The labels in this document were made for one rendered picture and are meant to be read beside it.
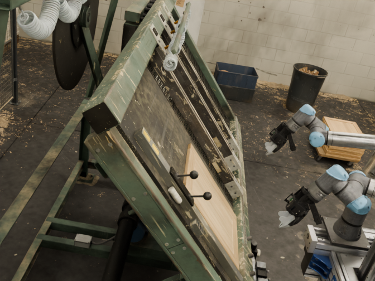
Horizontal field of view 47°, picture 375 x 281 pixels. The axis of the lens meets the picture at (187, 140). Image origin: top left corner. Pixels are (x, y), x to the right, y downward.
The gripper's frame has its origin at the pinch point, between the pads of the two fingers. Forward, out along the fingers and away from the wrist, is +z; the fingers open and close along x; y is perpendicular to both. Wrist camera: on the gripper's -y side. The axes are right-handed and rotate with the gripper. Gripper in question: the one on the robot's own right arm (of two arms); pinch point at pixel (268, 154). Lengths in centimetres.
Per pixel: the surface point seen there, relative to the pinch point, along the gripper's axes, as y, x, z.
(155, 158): 64, 60, 9
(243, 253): -12, 39, 40
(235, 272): -3, 60, 37
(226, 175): 3.8, -11.7, 31.9
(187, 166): 41, 30, 20
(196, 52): 47, -127, 13
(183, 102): 54, -12, 10
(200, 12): 38, -348, 27
